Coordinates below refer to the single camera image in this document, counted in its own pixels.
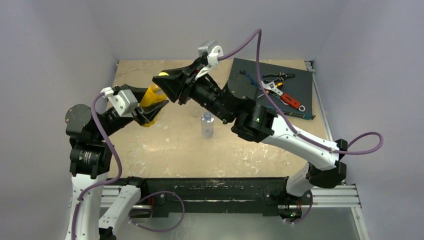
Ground yellow juice bottle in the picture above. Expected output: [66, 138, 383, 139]
[139, 83, 167, 128]

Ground clear bottle QR cap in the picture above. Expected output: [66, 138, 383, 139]
[190, 105, 203, 118]

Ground small clear water bottle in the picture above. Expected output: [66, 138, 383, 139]
[201, 112, 215, 139]

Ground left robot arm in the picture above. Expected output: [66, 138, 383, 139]
[65, 84, 168, 240]

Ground adjustable wrench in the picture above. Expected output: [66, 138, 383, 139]
[261, 80, 284, 98]

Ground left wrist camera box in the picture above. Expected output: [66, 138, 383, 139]
[100, 87, 139, 118]

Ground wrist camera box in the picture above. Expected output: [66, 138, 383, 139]
[100, 87, 139, 118]
[195, 40, 224, 81]

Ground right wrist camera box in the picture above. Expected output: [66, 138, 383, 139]
[195, 40, 224, 81]

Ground blue handled pliers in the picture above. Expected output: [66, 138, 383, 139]
[239, 70, 260, 89]

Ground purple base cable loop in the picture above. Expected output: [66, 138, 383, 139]
[127, 189, 185, 233]

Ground black handled cutters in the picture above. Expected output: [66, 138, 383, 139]
[262, 72, 296, 82]

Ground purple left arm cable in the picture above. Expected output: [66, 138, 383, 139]
[71, 92, 123, 240]

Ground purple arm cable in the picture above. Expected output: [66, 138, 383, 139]
[216, 28, 384, 156]
[71, 92, 123, 240]

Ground red handled tool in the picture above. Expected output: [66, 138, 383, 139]
[280, 93, 306, 112]

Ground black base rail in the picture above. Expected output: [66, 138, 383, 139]
[104, 177, 332, 219]

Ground dark network switch box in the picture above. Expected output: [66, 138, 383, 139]
[226, 58, 315, 120]

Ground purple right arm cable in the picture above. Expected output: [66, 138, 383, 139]
[216, 28, 384, 156]

